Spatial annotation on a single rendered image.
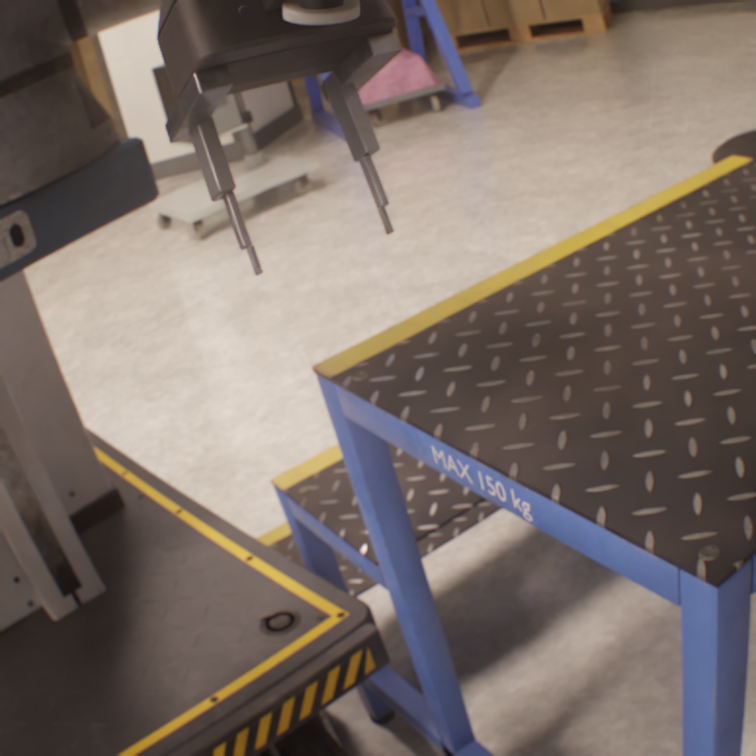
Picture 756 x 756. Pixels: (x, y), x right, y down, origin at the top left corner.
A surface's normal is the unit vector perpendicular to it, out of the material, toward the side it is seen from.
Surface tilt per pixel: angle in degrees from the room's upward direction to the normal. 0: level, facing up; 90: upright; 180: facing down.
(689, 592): 90
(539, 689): 0
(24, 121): 70
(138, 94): 90
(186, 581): 0
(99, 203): 90
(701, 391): 0
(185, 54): 84
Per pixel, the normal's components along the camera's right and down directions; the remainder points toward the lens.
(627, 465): -0.26, -0.87
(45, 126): 0.55, -0.16
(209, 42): -0.17, 0.07
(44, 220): 0.61, 0.18
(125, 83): -0.32, 0.48
